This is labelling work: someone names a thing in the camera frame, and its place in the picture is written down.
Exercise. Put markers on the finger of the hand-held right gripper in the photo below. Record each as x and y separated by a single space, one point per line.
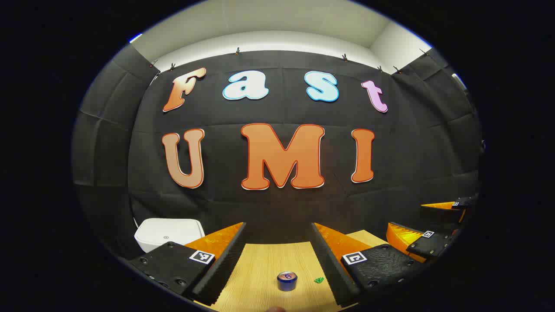
429 247
464 202

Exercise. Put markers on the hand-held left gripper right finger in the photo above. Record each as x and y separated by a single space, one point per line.
329 264

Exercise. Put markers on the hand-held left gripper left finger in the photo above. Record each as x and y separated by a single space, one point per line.
225 264

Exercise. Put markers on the blue and silver pop can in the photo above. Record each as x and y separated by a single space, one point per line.
287 281

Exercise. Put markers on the white desktop garbage bin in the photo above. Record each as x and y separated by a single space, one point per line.
169 234

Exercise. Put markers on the wooden desktop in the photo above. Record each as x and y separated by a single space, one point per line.
269 260

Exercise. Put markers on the black backdrop cloth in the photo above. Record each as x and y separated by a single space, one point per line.
225 199

